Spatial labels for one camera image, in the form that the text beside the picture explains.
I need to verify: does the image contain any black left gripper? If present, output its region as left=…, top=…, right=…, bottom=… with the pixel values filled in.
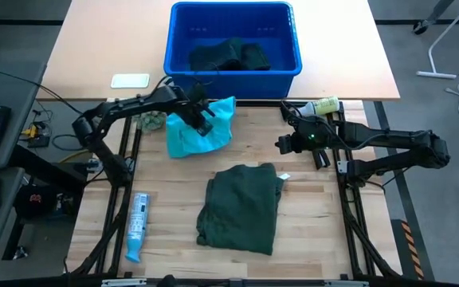
left=173, top=89, right=217, bottom=138

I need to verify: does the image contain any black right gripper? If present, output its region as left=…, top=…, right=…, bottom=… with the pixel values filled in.
left=275, top=121, right=336, bottom=155

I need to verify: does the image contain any teal shirt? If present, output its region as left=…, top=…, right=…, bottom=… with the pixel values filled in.
left=165, top=96, right=237, bottom=159

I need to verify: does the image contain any dark green knit garment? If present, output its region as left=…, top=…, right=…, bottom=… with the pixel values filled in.
left=195, top=162, right=292, bottom=257

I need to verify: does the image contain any blue plastic bin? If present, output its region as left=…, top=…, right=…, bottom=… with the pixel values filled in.
left=163, top=1, right=304, bottom=100

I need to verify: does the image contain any potted green succulent plant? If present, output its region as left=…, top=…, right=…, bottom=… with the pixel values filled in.
left=135, top=111, right=167, bottom=134

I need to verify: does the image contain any yellow label squeeze bottle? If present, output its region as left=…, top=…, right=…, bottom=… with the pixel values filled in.
left=295, top=95, right=340, bottom=118

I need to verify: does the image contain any pale rectangular plastic lid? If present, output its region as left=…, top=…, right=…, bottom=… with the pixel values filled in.
left=111, top=73, right=151, bottom=89

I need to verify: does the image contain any light blue tube bottle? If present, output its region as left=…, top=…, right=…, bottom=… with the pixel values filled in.
left=124, top=192, right=151, bottom=263

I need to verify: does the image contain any black yellow hazard strip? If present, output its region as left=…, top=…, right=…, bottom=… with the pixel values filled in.
left=400, top=221, right=426, bottom=280

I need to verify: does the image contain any white floor stand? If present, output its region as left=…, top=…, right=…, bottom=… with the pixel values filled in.
left=415, top=0, right=459, bottom=80

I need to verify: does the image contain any black caster desk leg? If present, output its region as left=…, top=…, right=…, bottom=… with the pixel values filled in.
left=412, top=0, right=457, bottom=35

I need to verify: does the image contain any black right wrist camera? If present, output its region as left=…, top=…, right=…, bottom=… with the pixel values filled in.
left=300, top=128, right=321, bottom=147

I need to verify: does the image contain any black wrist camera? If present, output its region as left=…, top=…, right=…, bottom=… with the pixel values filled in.
left=300, top=128, right=321, bottom=147
left=187, top=83, right=209, bottom=105

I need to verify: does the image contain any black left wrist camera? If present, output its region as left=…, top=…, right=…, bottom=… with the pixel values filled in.
left=187, top=83, right=209, bottom=105

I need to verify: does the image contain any black desk cable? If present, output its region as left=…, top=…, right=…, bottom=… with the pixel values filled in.
left=0, top=63, right=83, bottom=115

